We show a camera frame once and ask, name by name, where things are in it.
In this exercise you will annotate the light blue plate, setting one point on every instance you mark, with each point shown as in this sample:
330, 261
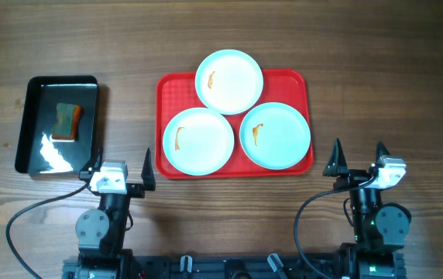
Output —
198, 141
275, 136
229, 81

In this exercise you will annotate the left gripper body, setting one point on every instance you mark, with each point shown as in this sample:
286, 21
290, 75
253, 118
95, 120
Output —
134, 191

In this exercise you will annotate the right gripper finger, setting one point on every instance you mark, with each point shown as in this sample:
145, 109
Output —
381, 150
336, 165

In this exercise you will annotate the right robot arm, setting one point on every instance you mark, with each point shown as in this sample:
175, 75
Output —
380, 228

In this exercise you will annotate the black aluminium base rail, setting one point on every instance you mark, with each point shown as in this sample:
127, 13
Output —
321, 265

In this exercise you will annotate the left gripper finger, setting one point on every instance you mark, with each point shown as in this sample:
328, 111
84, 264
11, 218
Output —
147, 175
94, 163

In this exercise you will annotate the red plastic tray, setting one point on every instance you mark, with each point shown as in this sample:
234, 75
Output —
176, 92

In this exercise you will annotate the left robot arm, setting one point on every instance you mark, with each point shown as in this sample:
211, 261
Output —
101, 231

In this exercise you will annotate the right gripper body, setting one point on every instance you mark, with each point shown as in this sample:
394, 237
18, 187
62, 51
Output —
352, 180

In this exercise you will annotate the black rectangular water tray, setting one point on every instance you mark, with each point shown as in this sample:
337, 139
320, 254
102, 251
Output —
38, 152

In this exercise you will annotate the orange green scrub sponge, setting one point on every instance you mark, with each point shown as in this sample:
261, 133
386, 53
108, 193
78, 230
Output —
67, 122

